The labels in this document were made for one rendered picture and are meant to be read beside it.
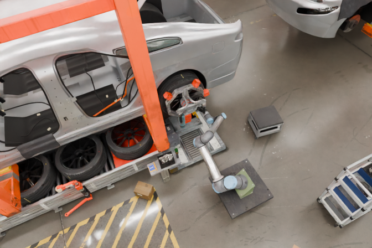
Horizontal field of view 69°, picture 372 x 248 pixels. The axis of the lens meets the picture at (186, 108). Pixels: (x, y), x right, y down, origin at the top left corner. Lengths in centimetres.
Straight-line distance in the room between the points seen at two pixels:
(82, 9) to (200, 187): 280
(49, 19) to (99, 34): 107
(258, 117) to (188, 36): 171
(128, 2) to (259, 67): 375
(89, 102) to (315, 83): 388
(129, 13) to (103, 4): 20
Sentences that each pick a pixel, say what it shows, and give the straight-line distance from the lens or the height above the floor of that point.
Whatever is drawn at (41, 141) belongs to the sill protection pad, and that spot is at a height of 96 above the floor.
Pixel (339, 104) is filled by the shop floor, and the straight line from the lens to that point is 524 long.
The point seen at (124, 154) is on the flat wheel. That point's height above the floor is 44.
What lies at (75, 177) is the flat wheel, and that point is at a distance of 397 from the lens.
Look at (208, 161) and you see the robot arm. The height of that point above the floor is 66.
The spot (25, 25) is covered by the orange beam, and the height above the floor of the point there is 269.
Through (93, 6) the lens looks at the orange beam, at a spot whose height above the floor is 269.
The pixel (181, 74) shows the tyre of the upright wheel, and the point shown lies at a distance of 363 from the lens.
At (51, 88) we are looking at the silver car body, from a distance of 323.
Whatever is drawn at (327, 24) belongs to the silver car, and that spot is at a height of 104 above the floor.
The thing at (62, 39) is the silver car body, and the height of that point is 203.
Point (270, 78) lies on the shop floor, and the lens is 531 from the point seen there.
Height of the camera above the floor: 369
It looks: 51 degrees down
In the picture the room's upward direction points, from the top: 6 degrees counter-clockwise
